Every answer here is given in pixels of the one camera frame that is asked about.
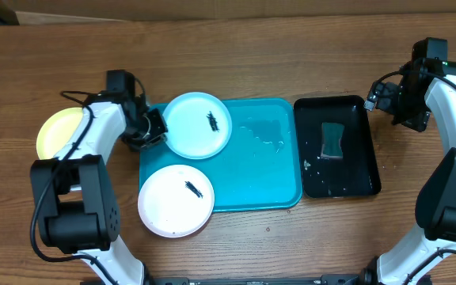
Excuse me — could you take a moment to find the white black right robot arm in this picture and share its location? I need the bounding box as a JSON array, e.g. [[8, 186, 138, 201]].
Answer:
[[355, 58, 456, 284]]

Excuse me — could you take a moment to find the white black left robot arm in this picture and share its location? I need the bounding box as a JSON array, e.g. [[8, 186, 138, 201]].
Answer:
[[29, 91, 167, 284]]

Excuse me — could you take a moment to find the white plate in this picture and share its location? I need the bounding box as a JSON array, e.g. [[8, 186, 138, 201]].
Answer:
[[138, 165, 215, 238]]

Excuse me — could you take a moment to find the teal plastic tray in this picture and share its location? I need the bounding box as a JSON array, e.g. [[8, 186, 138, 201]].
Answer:
[[139, 98, 302, 212]]

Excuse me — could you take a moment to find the green sponge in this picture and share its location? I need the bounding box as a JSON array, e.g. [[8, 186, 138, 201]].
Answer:
[[321, 122, 344, 159]]

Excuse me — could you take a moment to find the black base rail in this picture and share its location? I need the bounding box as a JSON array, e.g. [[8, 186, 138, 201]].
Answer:
[[145, 274, 362, 285]]

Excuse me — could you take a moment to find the yellow plate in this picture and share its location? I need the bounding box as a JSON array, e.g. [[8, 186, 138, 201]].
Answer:
[[36, 107, 83, 159]]

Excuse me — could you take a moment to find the light blue plate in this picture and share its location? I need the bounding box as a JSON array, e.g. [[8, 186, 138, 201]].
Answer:
[[162, 92, 233, 160]]

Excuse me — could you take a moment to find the black rectangular tray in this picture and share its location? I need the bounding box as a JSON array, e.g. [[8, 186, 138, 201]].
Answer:
[[294, 95, 382, 198]]

